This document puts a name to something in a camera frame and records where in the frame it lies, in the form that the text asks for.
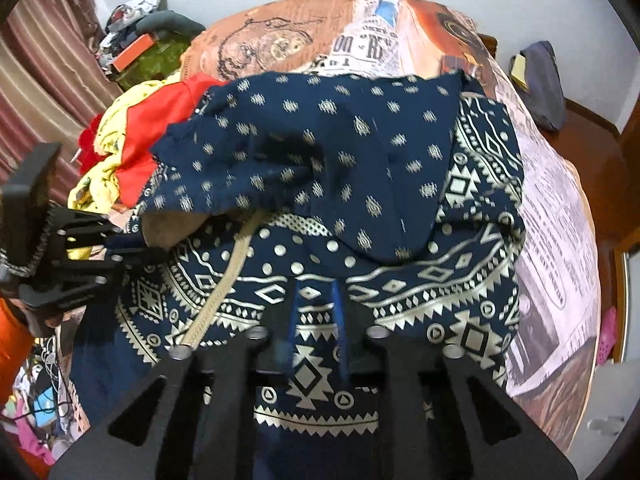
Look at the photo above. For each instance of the yellow printed garment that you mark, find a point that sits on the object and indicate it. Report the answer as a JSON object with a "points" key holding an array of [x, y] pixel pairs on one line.
{"points": [[98, 189]]}

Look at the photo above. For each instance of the striped maroon curtain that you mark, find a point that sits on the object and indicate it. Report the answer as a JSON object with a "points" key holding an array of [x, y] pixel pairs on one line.
{"points": [[51, 84]]}

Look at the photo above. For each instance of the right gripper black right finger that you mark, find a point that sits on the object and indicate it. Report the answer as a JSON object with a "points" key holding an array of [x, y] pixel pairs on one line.
{"points": [[439, 415]]}

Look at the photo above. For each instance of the newspaper print bed cover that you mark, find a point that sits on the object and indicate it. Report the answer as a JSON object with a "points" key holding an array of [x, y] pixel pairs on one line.
{"points": [[556, 405]]}

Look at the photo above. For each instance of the green patterned storage box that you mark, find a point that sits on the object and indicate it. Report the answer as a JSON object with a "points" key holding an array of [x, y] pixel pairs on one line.
{"points": [[156, 63]]}

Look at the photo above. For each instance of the orange box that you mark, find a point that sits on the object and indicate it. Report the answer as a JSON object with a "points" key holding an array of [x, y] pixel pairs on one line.
{"points": [[132, 52]]}

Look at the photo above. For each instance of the pink slipper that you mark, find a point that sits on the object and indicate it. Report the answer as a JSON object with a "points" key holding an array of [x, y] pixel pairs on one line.
{"points": [[608, 337]]}

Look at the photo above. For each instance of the red garment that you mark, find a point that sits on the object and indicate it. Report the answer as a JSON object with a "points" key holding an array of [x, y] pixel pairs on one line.
{"points": [[146, 123]]}

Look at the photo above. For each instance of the dark grey bag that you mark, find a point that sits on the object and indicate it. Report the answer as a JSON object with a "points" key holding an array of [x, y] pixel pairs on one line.
{"points": [[536, 78]]}

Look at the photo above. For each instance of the navy patterned zip hoodie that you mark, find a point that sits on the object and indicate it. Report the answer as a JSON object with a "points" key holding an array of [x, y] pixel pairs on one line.
{"points": [[406, 190]]}

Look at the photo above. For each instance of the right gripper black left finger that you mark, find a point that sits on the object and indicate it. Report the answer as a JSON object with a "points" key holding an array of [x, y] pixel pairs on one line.
{"points": [[192, 417]]}

